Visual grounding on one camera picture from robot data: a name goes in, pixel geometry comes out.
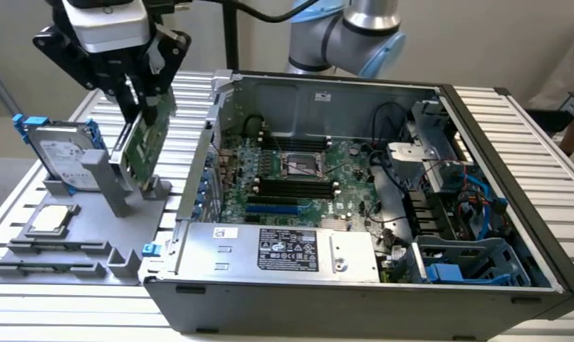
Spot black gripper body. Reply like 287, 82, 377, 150
32, 0, 192, 100

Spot green gpu card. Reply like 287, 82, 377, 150
108, 87, 179, 190

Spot blue expansion slot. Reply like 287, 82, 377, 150
244, 203, 301, 216

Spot black vertical pole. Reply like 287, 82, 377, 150
219, 0, 242, 71

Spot hard disk with blue brackets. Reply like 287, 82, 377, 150
12, 113, 108, 190

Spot gray parts rack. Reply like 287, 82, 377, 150
0, 149, 175, 286

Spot cpu socket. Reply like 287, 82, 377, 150
279, 150, 329, 179

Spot silver cpu chip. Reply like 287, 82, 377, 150
24, 204, 82, 238

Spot green motherboard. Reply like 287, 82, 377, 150
218, 133, 402, 250

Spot silver power supply unit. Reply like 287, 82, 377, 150
175, 222, 381, 284

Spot silver chipset heat sink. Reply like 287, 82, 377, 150
321, 217, 355, 232

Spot silver metal drive cage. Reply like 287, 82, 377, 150
385, 99, 474, 194

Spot black open pc case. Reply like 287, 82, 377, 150
143, 69, 574, 334

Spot person in light clothes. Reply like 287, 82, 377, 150
527, 23, 574, 111

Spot gray blue disk bay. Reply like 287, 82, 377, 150
409, 234, 531, 286

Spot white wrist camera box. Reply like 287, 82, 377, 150
62, 0, 151, 54

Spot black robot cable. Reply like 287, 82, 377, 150
230, 0, 317, 23

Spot black looped wire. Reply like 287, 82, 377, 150
369, 102, 407, 144

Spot blue data wire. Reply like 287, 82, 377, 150
455, 170, 507, 244

